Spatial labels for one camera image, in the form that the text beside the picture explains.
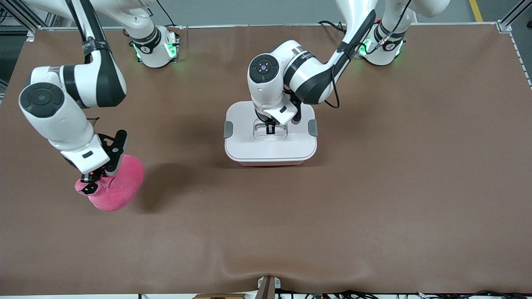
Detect pink plastic storage box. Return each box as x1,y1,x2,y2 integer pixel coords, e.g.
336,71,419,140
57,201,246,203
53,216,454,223
238,160,307,167

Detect white box lid grey latches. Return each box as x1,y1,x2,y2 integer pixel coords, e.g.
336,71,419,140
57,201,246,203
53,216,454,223
224,101,318,163

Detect black left arm base cable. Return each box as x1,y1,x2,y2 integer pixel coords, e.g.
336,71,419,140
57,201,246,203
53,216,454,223
318,20,347,34

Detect aluminium frame profile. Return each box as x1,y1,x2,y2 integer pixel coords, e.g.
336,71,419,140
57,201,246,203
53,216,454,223
498,0,532,33
0,0,57,42

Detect pink round plush toy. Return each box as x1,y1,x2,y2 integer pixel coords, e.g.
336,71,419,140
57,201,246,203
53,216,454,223
75,155,145,211

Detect metal table clamp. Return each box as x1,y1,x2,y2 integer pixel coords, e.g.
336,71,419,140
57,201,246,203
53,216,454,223
257,275,282,299

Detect brown table mat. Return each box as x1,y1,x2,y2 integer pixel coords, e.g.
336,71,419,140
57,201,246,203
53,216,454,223
0,23,532,296

